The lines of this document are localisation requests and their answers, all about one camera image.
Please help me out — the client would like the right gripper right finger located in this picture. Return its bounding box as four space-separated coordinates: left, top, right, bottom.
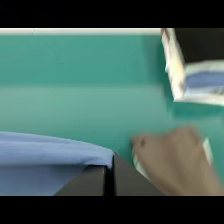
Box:
112 152 165 197

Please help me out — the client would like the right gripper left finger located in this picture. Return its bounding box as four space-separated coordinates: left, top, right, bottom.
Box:
54 164 110 197

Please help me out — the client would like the light blue shirt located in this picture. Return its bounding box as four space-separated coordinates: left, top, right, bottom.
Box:
0 130 116 197

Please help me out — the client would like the person's hand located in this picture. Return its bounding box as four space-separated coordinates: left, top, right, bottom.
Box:
131 125 224 197

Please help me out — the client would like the white folded garment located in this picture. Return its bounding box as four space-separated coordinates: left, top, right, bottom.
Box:
160 28 224 107

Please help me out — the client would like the blue folded garment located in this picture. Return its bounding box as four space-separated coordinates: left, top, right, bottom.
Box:
184 70 224 90

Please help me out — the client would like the black garment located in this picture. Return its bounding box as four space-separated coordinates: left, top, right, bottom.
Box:
173 28 224 65

